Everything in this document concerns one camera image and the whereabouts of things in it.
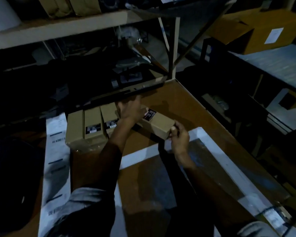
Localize person's left hand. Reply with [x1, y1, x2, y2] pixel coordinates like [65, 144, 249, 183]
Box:
[117, 95, 148, 124]

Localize person's right hand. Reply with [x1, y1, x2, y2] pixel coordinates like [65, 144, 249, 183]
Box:
[169, 120, 195, 169]

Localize brown box with black label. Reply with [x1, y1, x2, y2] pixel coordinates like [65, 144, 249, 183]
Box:
[135, 107, 176, 141]

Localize person's left forearm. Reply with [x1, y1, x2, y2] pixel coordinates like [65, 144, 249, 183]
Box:
[71, 119, 138, 196]

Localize person's right forearm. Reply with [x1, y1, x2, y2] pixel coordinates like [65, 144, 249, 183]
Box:
[182, 163, 258, 228]

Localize brown cardboard box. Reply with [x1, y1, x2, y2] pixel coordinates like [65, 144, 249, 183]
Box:
[84, 106, 108, 146]
[100, 103, 120, 138]
[65, 110, 86, 148]

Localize clear white-edged mailer bag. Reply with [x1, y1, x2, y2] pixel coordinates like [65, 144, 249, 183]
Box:
[113, 127, 296, 237]

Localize wooden shelf rack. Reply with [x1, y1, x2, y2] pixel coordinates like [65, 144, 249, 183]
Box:
[0, 0, 238, 80]

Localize white printed mailer bag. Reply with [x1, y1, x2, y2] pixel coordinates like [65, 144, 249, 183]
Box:
[38, 113, 72, 237]

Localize brown paper packets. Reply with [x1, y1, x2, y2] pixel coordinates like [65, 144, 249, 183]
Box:
[37, 0, 103, 19]

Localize grey shirt sleeve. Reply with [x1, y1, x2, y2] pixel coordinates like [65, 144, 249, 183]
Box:
[236, 220, 283, 237]
[45, 187, 117, 237]

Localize pale blue side table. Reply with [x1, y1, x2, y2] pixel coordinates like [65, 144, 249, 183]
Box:
[231, 44, 296, 94]

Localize large cardboard carton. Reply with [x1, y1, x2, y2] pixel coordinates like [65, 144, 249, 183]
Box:
[205, 8, 296, 55]

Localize dark round seat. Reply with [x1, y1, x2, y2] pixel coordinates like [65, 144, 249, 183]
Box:
[0, 137, 46, 233]

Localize white roll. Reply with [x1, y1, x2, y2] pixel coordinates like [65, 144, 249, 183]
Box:
[0, 0, 22, 33]

